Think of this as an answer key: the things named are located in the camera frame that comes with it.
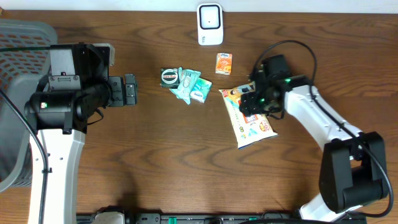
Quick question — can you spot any yellow wet wipes pack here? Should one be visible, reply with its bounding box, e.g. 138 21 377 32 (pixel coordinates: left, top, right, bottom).
219 82 278 149

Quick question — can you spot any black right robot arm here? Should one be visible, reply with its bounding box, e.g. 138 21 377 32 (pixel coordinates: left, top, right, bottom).
239 70 394 222

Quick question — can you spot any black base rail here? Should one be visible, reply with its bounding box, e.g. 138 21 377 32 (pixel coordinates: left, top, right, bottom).
76 212 368 224

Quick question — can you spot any green tissue pack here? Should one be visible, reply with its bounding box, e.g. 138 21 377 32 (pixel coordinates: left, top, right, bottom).
170 67 201 105

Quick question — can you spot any round black red tin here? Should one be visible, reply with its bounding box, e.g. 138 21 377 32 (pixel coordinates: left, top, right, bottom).
160 68 180 89

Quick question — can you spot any white barcode scanner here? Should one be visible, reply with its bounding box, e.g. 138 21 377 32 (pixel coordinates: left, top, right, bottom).
197 3 224 46

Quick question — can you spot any small orange box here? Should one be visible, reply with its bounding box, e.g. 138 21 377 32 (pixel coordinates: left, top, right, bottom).
215 53 233 75

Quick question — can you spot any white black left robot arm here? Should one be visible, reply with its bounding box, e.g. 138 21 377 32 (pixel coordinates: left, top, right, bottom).
25 74 137 223

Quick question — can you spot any small green tissue packet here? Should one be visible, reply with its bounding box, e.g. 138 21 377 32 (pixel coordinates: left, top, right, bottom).
190 78 213 103

